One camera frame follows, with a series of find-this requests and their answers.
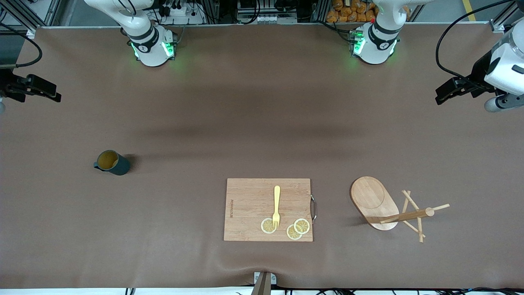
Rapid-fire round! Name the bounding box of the wooden cutting board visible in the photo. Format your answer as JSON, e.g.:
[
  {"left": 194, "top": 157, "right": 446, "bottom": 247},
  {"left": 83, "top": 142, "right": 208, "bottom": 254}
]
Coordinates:
[{"left": 224, "top": 178, "right": 314, "bottom": 242}]

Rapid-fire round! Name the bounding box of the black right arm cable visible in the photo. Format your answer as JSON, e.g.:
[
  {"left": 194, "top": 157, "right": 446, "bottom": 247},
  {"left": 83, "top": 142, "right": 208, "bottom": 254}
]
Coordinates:
[{"left": 0, "top": 22, "right": 43, "bottom": 68}]

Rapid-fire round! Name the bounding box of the grey electrical box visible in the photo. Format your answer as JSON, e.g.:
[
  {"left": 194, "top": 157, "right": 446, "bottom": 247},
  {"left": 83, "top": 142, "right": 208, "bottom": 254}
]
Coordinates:
[{"left": 237, "top": 0, "right": 298, "bottom": 24}]

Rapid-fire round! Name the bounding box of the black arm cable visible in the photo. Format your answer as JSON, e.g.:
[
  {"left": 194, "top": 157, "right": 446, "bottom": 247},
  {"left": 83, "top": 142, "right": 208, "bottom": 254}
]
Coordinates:
[
  {"left": 0, "top": 22, "right": 43, "bottom": 68},
  {"left": 435, "top": 0, "right": 524, "bottom": 89}
]

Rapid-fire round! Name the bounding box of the aluminium frame post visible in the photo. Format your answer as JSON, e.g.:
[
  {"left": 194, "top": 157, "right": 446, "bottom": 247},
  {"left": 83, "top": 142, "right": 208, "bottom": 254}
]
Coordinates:
[
  {"left": 0, "top": 0, "right": 62, "bottom": 38},
  {"left": 489, "top": 0, "right": 524, "bottom": 34}
]

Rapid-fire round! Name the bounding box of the teal cup yellow inside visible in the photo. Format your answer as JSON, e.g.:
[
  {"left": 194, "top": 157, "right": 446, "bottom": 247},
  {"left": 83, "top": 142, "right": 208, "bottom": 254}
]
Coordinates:
[{"left": 93, "top": 150, "right": 131, "bottom": 176}]

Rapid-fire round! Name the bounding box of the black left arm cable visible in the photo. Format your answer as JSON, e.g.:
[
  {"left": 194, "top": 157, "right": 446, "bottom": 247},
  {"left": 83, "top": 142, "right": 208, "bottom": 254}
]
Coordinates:
[{"left": 435, "top": 0, "right": 524, "bottom": 89}]

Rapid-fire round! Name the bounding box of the brown table mat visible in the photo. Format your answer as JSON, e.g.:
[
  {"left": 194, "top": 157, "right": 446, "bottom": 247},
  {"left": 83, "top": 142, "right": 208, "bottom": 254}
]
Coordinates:
[{"left": 0, "top": 23, "right": 524, "bottom": 290}]

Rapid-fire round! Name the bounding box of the wooden cup rack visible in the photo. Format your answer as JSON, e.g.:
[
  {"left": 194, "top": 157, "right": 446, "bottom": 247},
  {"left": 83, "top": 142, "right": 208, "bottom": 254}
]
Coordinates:
[{"left": 350, "top": 176, "right": 450, "bottom": 243}]

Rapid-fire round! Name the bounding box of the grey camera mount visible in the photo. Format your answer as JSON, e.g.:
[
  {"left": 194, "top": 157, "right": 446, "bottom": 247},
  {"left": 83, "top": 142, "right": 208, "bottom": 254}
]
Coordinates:
[{"left": 251, "top": 271, "right": 278, "bottom": 295}]

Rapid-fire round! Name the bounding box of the yellow plastic fork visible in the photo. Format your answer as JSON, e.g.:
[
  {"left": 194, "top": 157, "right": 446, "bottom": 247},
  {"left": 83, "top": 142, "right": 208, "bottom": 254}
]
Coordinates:
[{"left": 272, "top": 185, "right": 282, "bottom": 229}]

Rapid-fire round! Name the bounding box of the white power strip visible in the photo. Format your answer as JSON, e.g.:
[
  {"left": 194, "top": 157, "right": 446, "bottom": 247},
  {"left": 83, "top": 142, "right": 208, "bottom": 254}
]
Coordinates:
[{"left": 158, "top": 2, "right": 206, "bottom": 24}]

